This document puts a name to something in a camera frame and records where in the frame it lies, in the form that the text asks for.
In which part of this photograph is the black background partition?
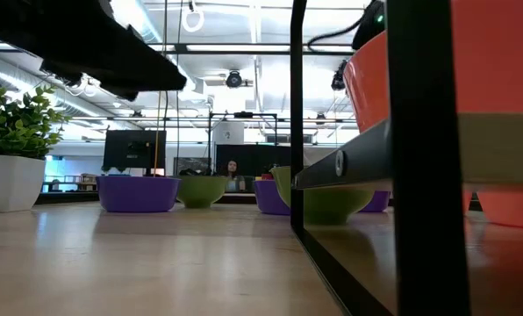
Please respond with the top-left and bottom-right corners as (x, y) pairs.
(215, 143), (292, 181)

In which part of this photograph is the background storage shelf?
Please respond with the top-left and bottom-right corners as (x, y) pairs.
(41, 173), (104, 194)

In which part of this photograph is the white plant pot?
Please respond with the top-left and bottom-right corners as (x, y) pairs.
(0, 153), (47, 214)

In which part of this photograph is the orange plastic mini bowl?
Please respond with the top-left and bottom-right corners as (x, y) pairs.
(342, 0), (523, 134)
(462, 189), (523, 231)

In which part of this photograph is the green artificial plant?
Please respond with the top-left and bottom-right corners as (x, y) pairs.
(0, 72), (72, 162)

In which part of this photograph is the round black ceiling camera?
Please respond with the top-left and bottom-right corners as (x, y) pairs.
(225, 69), (244, 90)

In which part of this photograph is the green plastic mini bowl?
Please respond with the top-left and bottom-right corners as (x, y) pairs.
(269, 165), (376, 226)
(176, 175), (230, 210)

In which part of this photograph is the black background stand frame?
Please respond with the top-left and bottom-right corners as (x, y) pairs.
(207, 111), (279, 164)

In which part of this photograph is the black overhead crossbar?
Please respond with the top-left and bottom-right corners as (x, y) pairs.
(149, 41), (355, 56)

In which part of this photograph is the black hanging cable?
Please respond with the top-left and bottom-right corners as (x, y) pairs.
(161, 0), (170, 133)
(175, 0), (184, 162)

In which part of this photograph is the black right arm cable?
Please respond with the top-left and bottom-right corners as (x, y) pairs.
(306, 19), (366, 50)

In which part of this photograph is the black ceiling camera with cable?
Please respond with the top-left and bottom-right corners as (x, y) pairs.
(330, 59), (348, 92)

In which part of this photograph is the white hanging ring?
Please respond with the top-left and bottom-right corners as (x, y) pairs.
(182, 8), (205, 34)

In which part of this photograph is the black framed wooden shelf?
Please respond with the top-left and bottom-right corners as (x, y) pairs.
(290, 0), (523, 316)

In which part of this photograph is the dark background board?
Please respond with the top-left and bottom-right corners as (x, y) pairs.
(173, 156), (212, 176)

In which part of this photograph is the black background monitor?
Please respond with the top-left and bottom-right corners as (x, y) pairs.
(102, 129), (168, 176)

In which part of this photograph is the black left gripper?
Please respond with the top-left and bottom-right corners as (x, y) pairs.
(32, 0), (188, 102)

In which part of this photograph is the person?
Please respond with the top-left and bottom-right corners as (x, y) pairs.
(223, 159), (247, 193)

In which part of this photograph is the purple plastic mini bowl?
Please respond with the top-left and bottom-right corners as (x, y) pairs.
(252, 179), (291, 216)
(360, 190), (392, 214)
(96, 175), (182, 214)

